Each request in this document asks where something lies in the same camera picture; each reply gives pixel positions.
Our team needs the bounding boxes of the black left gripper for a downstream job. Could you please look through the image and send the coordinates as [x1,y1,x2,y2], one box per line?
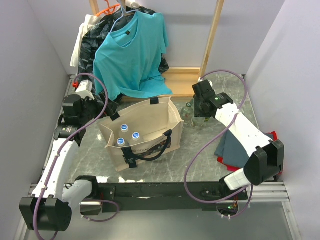
[78,91,119,124]

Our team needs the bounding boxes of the cream canvas tote bag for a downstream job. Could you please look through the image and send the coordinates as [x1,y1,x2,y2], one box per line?
[99,97,184,172]

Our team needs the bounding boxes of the blue-cap water bottle front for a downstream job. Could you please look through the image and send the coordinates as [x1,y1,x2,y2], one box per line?
[131,132,143,145]

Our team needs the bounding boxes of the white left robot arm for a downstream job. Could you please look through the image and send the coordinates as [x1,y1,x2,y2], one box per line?
[19,93,117,232]

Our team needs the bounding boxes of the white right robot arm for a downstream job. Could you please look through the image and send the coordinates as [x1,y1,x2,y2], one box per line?
[192,80,285,199]

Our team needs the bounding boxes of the wooden clothes rack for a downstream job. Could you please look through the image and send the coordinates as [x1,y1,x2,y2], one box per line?
[95,0,224,101]

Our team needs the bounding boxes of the folded grey-blue garment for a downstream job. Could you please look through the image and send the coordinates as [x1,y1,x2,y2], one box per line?
[214,131,276,171]

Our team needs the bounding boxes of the blue-cap water bottle labelled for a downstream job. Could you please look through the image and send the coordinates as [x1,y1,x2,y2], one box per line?
[115,137,130,148]

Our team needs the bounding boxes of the turquoise t-shirt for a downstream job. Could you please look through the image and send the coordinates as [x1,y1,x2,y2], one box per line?
[93,11,172,101]

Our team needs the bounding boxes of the folded red garment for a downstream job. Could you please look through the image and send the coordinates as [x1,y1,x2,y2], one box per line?
[216,131,285,176]

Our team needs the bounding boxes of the dark leaf-print shirt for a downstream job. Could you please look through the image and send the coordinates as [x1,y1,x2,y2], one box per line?
[78,7,169,94]

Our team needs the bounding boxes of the cream hanging garment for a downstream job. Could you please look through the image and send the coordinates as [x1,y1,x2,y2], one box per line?
[69,14,102,68]

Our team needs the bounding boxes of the orange clothes hanger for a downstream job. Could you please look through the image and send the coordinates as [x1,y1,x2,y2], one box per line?
[95,0,121,17]

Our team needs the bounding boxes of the light blue clothes hanger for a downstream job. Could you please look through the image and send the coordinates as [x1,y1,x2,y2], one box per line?
[109,0,137,33]

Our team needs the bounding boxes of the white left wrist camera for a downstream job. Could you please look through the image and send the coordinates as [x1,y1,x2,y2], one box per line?
[72,80,95,100]

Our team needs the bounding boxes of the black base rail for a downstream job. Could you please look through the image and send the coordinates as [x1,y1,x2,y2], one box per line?
[86,181,233,211]

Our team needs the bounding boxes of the aluminium extrusion rail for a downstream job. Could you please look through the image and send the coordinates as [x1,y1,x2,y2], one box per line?
[251,181,290,203]

